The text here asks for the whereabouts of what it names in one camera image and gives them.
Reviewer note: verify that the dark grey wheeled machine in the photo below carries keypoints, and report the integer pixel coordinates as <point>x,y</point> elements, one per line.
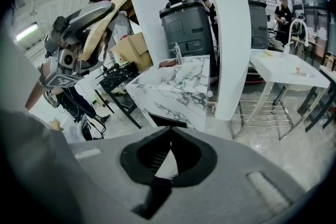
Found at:
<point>258,26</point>
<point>183,31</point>

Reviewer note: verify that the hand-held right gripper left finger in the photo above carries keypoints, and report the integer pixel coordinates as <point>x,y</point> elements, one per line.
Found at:
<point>105,165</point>

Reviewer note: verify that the black chair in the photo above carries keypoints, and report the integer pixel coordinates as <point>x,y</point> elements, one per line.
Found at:
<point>92,127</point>

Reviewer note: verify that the person's left forearm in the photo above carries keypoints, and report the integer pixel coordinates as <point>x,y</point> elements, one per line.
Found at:
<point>34,94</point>

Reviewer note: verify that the marble sink counter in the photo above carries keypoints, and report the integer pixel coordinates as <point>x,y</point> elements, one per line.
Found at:
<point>170,94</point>

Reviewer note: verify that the chrome sink faucet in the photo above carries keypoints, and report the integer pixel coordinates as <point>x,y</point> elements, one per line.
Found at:
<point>179,56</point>

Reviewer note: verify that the cardboard box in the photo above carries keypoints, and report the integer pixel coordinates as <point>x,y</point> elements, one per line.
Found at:
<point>134,47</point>

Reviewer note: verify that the small tan object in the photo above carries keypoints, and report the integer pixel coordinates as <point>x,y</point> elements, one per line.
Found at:
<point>298,70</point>

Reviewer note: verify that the red cloth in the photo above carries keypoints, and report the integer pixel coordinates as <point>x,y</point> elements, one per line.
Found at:
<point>168,63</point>

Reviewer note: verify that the white sink table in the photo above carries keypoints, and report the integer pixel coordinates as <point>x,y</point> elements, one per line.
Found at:
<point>275,68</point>

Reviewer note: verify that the white gooseneck faucet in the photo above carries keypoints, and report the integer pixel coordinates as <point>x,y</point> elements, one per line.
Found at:
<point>291,31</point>

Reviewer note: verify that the fluorescent tube lamp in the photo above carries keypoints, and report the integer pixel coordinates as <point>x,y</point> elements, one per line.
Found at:
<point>27,32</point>

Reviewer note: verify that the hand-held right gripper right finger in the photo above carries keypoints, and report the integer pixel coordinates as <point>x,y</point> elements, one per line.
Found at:
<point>231,165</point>

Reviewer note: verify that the white-top black-leg table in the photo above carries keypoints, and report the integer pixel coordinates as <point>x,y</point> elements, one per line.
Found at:
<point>326,72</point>

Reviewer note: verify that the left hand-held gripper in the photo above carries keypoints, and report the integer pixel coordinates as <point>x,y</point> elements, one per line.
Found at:
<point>61,46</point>

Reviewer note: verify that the black metal table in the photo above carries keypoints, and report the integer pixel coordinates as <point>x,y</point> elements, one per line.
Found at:
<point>115,80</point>

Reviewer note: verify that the person's leg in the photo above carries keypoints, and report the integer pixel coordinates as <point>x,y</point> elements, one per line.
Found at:
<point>76,103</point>

